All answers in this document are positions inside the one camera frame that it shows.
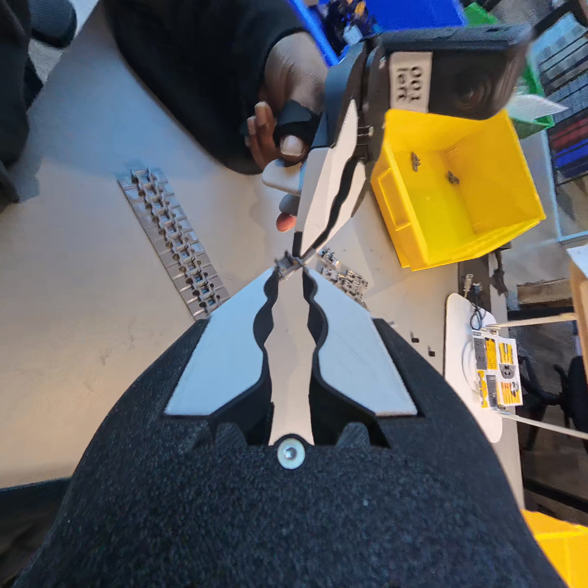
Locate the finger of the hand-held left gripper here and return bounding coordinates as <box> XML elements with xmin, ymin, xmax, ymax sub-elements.
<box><xmin>292</xmin><ymin>98</ymin><xmax>360</xmax><ymax>259</ymax></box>
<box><xmin>311</xmin><ymin>158</ymin><xmax>369</xmax><ymax>252</ymax></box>

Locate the sticker sheet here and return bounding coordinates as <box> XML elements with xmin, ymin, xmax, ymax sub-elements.
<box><xmin>472</xmin><ymin>328</ymin><xmax>523</xmax><ymax>410</ymax></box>

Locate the black usb cable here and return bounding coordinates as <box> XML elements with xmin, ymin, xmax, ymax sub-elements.
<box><xmin>462</xmin><ymin>273</ymin><xmax>488</xmax><ymax>331</ymax></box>

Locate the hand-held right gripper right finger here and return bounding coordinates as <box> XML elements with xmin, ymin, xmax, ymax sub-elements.
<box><xmin>302</xmin><ymin>267</ymin><xmax>418</xmax><ymax>416</ymax></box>

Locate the grey plastic track link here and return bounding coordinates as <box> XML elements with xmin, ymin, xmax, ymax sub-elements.
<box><xmin>275</xmin><ymin>250</ymin><xmax>306</xmax><ymax>281</ymax></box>

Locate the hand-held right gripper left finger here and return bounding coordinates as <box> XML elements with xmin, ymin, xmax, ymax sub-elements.
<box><xmin>164</xmin><ymin>267</ymin><xmax>280</xmax><ymax>417</ymax></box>

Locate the blue plastic bin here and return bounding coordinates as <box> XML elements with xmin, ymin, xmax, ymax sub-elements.
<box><xmin>287</xmin><ymin>0</ymin><xmax>467</xmax><ymax>65</ymax></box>

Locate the storage shelving with bins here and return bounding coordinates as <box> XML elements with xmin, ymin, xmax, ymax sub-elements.
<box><xmin>535</xmin><ymin>14</ymin><xmax>588</xmax><ymax>184</ymax></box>

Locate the grey desk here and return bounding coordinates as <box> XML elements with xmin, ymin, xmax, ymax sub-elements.
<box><xmin>0</xmin><ymin>0</ymin><xmax>526</xmax><ymax>511</ymax></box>

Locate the black yellow toy part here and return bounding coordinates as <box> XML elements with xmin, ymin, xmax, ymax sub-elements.
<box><xmin>328</xmin><ymin>0</ymin><xmax>370</xmax><ymax>43</ymax></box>

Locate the black adapter cable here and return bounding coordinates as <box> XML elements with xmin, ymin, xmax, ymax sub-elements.
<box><xmin>489</xmin><ymin>264</ymin><xmax>510</xmax><ymax>297</ymax></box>

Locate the person's left hand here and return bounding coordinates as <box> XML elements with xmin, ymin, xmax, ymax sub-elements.
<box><xmin>246</xmin><ymin>32</ymin><xmax>328</xmax><ymax>232</ymax></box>

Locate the green plastic bin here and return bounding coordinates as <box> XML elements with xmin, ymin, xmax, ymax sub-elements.
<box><xmin>464</xmin><ymin>0</ymin><xmax>556</xmax><ymax>138</ymax></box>

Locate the white book stand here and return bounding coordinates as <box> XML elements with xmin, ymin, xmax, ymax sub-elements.
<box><xmin>443</xmin><ymin>292</ymin><xmax>588</xmax><ymax>444</ymax></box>

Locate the clear plastic bag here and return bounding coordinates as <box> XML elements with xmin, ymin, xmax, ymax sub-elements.
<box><xmin>505</xmin><ymin>89</ymin><xmax>570</xmax><ymax>122</ymax></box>

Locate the pile of grey track links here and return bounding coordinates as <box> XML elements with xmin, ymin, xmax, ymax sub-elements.
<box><xmin>410</xmin><ymin>152</ymin><xmax>461</xmax><ymax>185</ymax></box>
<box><xmin>317</xmin><ymin>247</ymin><xmax>369</xmax><ymax>309</ymax></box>

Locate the person's left forearm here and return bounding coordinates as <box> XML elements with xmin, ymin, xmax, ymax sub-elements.
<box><xmin>110</xmin><ymin>0</ymin><xmax>304</xmax><ymax>175</ymax></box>

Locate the assembled grey track chain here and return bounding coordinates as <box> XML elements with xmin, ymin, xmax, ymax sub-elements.
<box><xmin>117</xmin><ymin>166</ymin><xmax>230</xmax><ymax>321</ymax></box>

